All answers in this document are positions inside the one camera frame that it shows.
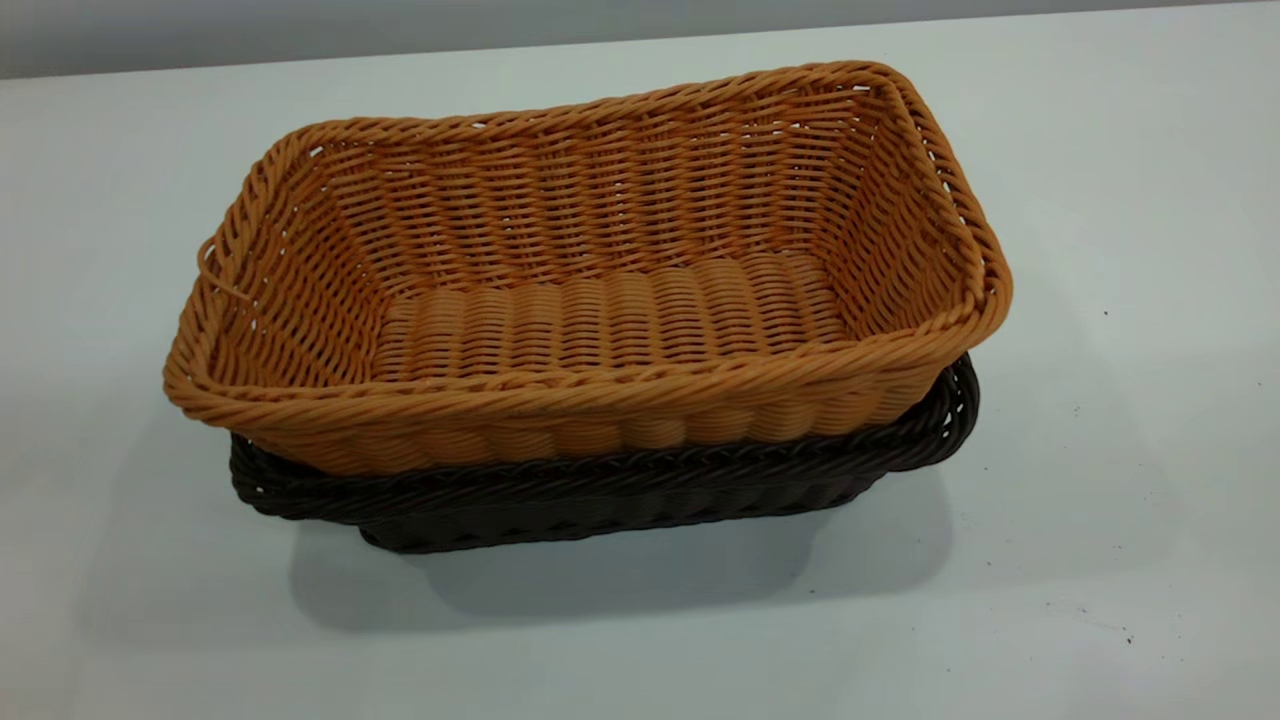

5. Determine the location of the orange wicker basket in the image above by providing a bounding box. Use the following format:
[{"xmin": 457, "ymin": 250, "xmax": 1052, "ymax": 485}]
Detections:
[{"xmin": 163, "ymin": 60, "xmax": 1014, "ymax": 478}]

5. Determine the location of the black wicker basket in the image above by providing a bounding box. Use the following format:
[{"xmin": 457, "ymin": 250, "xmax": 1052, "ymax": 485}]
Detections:
[{"xmin": 229, "ymin": 352, "xmax": 982, "ymax": 555}]

